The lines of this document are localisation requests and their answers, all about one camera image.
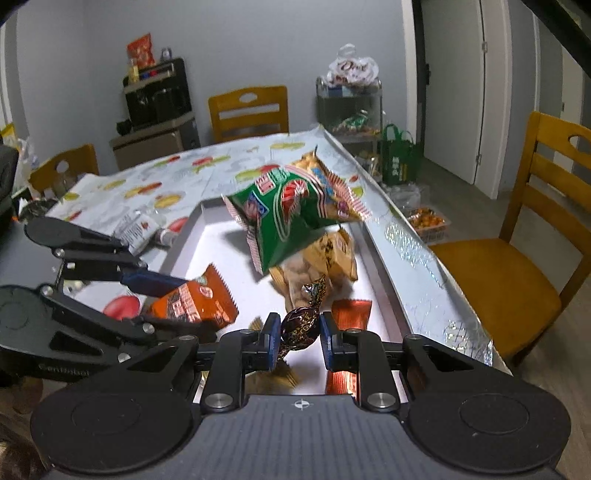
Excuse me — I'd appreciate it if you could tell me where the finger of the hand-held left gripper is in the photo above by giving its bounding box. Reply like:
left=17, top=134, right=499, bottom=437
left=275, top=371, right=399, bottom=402
left=39, top=285, right=220, bottom=365
left=25, top=217, right=188, bottom=296

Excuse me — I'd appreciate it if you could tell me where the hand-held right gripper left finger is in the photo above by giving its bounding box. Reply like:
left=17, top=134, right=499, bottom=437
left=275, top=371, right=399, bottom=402
left=117, top=314, right=283, bottom=411

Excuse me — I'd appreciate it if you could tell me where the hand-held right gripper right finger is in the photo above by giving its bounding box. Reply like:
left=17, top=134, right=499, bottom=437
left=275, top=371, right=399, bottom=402
left=320, top=312, right=490, bottom=412

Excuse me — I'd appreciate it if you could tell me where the dark foil chocolate candy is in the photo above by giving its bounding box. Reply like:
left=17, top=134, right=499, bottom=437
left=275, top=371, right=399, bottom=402
left=276, top=277, right=329, bottom=365

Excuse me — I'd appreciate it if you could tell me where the long red-orange foil packet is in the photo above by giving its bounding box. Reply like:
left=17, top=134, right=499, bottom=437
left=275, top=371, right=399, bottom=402
left=329, top=299, right=374, bottom=397

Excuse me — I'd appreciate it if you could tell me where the small gold packet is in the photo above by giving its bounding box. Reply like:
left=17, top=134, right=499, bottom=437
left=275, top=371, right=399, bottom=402
left=247, top=357, right=303, bottom=394

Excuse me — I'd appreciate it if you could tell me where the orange snack packet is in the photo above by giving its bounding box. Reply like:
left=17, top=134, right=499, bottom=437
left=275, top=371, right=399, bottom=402
left=145, top=264, right=240, bottom=326

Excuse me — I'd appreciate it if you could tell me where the white sachet packet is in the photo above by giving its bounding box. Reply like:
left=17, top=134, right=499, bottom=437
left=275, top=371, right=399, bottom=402
left=113, top=210, right=160, bottom=256

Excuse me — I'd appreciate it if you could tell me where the white cardboard box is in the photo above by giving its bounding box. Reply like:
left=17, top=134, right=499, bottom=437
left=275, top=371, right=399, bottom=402
left=139, top=198, right=416, bottom=398

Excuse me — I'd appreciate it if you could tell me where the clear peanut bag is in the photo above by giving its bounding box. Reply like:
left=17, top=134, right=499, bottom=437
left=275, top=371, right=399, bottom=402
left=269, top=230, right=359, bottom=315

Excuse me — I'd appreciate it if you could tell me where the green shrimp cracker bag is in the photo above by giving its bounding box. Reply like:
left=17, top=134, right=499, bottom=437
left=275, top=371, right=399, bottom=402
left=222, top=145, right=374, bottom=277

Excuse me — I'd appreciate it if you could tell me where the person's left hand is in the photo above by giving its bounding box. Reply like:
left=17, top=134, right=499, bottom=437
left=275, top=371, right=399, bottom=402
left=0, top=376, right=49, bottom=416

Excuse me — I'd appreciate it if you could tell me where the wooden chair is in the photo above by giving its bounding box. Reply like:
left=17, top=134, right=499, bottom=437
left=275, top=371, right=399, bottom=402
left=28, top=144, right=100, bottom=195
left=208, top=85, right=289, bottom=144
left=429, top=111, right=591, bottom=370

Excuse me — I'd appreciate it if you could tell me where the clear food container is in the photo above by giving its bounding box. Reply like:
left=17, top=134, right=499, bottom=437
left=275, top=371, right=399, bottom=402
left=406, top=207, right=451, bottom=243

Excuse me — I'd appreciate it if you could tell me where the clear plastic bag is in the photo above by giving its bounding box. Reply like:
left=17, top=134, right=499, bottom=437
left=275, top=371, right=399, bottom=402
left=390, top=182, right=423, bottom=213

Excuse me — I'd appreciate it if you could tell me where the black countertop appliance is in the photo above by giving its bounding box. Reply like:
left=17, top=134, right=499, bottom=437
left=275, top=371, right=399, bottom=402
left=122, top=58, right=192, bottom=132

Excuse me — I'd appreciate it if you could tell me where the green tote bag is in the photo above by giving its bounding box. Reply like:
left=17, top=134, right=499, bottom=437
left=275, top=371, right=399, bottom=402
left=381, top=124, right=419, bottom=185

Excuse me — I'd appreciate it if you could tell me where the green foil packet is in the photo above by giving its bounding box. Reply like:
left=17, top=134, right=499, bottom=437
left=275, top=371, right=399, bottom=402
left=339, top=113, right=370, bottom=134

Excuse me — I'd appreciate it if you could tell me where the red snack bag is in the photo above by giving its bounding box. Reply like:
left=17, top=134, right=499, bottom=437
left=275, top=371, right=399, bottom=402
left=127, top=32, right=154, bottom=70

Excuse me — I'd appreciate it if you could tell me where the metal storage rack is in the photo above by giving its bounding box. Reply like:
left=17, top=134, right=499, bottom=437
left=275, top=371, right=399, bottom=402
left=316, top=76, right=385, bottom=144

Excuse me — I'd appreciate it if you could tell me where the white plastic bag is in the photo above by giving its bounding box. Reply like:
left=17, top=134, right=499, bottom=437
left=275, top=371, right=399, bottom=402
left=327, top=44, right=380, bottom=88

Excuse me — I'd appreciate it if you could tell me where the white door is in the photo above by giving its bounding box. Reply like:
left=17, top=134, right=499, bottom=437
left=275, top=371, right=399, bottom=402
left=482, top=0, right=542, bottom=200
left=422, top=0, right=485, bottom=185

